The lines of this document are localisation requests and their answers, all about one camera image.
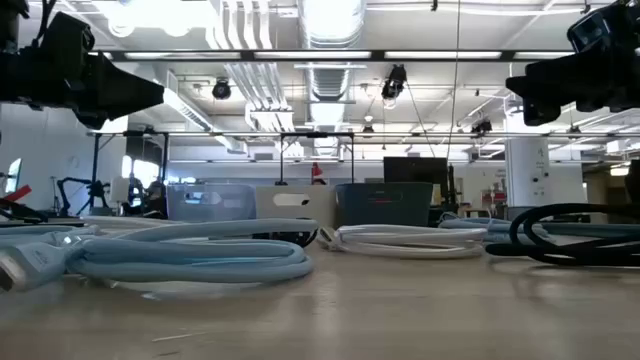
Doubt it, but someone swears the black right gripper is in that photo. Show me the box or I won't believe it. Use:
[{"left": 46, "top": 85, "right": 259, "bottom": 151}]
[{"left": 504, "top": 43, "right": 640, "bottom": 128}]

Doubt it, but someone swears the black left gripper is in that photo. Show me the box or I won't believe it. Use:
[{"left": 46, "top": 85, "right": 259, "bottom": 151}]
[{"left": 0, "top": 46, "right": 166, "bottom": 131}]

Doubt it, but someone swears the light blue cable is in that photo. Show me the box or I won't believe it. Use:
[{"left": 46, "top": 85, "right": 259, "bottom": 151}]
[
  {"left": 0, "top": 215, "right": 169, "bottom": 294},
  {"left": 438, "top": 216, "right": 640, "bottom": 247},
  {"left": 66, "top": 217, "right": 320, "bottom": 284}
]

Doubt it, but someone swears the black cable with red strap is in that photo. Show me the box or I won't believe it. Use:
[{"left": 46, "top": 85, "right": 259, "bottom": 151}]
[{"left": 0, "top": 184, "right": 50, "bottom": 225}]

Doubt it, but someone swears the thick black cable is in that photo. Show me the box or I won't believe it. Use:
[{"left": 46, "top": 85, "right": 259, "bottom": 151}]
[{"left": 483, "top": 202, "right": 640, "bottom": 268}]

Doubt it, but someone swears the white cable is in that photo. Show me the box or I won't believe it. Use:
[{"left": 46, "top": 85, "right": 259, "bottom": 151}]
[{"left": 316, "top": 224, "right": 489, "bottom": 260}]

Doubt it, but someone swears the white pillar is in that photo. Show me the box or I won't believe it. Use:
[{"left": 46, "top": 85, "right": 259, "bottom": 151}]
[{"left": 504, "top": 137, "right": 551, "bottom": 209}]

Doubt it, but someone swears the person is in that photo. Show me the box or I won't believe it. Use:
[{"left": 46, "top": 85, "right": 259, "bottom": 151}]
[{"left": 143, "top": 175, "right": 169, "bottom": 220}]

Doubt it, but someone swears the black monitor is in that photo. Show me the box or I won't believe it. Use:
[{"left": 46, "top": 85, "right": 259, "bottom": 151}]
[{"left": 382, "top": 156, "right": 450, "bottom": 185}]

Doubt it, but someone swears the grey plastic bin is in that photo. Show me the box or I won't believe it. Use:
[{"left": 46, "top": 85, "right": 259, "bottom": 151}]
[{"left": 166, "top": 183, "right": 257, "bottom": 223}]

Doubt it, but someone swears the white plastic bin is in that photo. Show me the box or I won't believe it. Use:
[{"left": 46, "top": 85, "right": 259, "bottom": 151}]
[{"left": 254, "top": 185, "right": 338, "bottom": 229}]

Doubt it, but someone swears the teal plastic bin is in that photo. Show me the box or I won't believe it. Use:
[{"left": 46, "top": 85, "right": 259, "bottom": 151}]
[{"left": 334, "top": 181, "right": 435, "bottom": 227}]

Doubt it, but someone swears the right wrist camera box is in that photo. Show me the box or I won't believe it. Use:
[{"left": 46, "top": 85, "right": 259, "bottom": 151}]
[{"left": 566, "top": 7, "right": 617, "bottom": 54}]

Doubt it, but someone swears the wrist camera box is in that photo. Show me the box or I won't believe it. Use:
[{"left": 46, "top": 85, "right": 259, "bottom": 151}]
[
  {"left": 42, "top": 12, "right": 96, "bottom": 56},
  {"left": 566, "top": 7, "right": 617, "bottom": 54}
]

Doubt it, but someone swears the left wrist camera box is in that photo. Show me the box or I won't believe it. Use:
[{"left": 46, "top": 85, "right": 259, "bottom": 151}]
[{"left": 42, "top": 12, "right": 96, "bottom": 56}]

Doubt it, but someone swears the thin hanging black cable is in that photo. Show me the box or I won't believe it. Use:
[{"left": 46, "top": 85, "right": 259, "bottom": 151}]
[{"left": 446, "top": 0, "right": 462, "bottom": 162}]

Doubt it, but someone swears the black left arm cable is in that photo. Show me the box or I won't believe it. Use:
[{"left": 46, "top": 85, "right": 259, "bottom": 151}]
[{"left": 30, "top": 0, "right": 59, "bottom": 49}]

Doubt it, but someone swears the black overhead frame bar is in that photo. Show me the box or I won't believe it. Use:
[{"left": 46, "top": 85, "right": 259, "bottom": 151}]
[{"left": 87, "top": 48, "right": 576, "bottom": 64}]

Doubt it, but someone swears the black background table frame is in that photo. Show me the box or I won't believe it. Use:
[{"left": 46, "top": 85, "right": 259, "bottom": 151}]
[{"left": 88, "top": 130, "right": 356, "bottom": 214}]

